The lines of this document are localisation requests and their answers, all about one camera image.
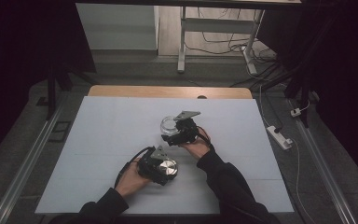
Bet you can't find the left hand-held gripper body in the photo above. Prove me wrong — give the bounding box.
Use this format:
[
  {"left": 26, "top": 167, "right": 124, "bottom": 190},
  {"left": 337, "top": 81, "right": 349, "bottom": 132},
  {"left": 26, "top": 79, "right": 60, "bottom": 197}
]
[{"left": 136, "top": 145, "right": 171, "bottom": 187}]

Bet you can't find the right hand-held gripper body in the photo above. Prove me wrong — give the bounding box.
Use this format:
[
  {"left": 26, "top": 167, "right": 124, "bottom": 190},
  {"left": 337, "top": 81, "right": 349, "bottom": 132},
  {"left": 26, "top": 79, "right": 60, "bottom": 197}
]
[{"left": 172, "top": 110, "right": 201, "bottom": 146}]

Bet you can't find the round silver metal lid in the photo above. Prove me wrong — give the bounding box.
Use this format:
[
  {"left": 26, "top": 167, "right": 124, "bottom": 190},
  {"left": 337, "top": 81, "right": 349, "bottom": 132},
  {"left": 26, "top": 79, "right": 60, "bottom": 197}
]
[{"left": 157, "top": 158, "right": 179, "bottom": 178}]

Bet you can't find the clear glass jar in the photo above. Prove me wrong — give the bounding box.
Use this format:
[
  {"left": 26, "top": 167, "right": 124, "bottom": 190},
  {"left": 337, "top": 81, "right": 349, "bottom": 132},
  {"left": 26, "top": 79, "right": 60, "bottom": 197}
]
[{"left": 159, "top": 115, "right": 183, "bottom": 137}]

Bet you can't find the person's right hand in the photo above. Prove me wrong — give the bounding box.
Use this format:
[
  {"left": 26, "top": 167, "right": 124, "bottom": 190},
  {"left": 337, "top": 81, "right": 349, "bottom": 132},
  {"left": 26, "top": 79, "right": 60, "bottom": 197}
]
[{"left": 180, "top": 126, "right": 213, "bottom": 161}]

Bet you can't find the person's left hand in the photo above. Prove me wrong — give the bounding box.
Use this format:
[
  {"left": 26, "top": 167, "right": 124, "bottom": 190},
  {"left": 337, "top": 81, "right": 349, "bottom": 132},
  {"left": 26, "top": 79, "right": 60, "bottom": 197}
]
[{"left": 115, "top": 160, "right": 152, "bottom": 198}]

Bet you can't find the wooden table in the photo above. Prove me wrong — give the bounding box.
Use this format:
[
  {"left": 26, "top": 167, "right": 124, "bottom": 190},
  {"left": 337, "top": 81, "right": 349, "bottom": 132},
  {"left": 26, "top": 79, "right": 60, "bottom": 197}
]
[{"left": 88, "top": 85, "right": 254, "bottom": 100}]

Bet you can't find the white table mat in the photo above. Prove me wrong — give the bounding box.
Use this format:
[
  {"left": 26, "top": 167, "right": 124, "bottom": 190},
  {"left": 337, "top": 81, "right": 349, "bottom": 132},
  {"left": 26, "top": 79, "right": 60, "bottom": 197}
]
[{"left": 34, "top": 95, "right": 295, "bottom": 216}]

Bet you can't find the white power strip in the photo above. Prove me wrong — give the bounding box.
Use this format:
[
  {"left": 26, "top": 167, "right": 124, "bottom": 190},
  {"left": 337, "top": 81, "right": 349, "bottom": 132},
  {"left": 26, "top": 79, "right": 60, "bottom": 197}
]
[{"left": 266, "top": 125, "right": 294, "bottom": 151}]

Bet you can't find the white-legged desk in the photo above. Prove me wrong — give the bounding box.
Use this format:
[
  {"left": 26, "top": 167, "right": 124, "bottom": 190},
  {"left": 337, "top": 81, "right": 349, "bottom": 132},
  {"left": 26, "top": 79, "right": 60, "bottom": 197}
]
[{"left": 74, "top": 0, "right": 303, "bottom": 76}]

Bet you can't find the black metal stand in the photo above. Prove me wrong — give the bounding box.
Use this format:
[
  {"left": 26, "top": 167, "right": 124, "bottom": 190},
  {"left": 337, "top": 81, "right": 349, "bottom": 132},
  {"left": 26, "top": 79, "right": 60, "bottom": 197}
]
[
  {"left": 36, "top": 60, "right": 76, "bottom": 121},
  {"left": 283, "top": 59, "right": 320, "bottom": 129}
]

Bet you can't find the black curtain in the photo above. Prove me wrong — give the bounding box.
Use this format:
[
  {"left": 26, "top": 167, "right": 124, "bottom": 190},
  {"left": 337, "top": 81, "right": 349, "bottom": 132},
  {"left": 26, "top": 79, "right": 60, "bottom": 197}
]
[
  {"left": 0, "top": 0, "right": 97, "bottom": 171},
  {"left": 256, "top": 0, "right": 358, "bottom": 188}
]

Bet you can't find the left hand-held gripper black cable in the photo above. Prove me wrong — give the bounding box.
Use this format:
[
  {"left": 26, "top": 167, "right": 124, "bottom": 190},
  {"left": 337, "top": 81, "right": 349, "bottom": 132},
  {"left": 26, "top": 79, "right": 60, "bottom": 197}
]
[{"left": 114, "top": 146, "right": 157, "bottom": 189}]

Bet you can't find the hand-held gripper black cable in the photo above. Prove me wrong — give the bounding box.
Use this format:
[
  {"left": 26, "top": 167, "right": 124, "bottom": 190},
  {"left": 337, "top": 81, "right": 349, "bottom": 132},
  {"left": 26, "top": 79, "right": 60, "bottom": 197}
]
[
  {"left": 114, "top": 146, "right": 157, "bottom": 189},
  {"left": 195, "top": 125, "right": 213, "bottom": 147}
]

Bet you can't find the right hand-held gripper black cable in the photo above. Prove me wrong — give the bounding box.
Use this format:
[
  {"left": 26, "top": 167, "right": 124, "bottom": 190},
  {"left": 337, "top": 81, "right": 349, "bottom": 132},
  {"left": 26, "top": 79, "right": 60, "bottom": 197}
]
[{"left": 195, "top": 125, "right": 213, "bottom": 147}]

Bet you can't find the white cable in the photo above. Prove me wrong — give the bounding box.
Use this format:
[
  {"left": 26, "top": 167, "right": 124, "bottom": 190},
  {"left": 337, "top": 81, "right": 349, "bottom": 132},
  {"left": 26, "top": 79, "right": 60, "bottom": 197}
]
[
  {"left": 287, "top": 136, "right": 320, "bottom": 224},
  {"left": 258, "top": 83, "right": 272, "bottom": 129}
]

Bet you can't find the bundle of black floor cables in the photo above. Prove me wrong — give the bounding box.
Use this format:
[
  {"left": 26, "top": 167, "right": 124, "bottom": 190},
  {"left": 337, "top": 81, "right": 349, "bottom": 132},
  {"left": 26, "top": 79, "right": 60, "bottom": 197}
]
[{"left": 185, "top": 7, "right": 282, "bottom": 89}]

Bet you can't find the black rectangular frame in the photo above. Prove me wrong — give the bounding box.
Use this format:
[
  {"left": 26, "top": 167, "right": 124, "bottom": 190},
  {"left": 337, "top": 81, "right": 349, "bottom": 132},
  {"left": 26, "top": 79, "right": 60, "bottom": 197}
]
[{"left": 48, "top": 119, "right": 73, "bottom": 144}]

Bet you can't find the aluminium floor rail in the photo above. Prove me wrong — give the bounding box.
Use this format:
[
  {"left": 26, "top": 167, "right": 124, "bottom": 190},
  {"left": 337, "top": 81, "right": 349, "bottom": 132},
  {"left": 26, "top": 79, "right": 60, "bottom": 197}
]
[
  {"left": 0, "top": 92, "right": 70, "bottom": 224},
  {"left": 287, "top": 98, "right": 358, "bottom": 224}
]

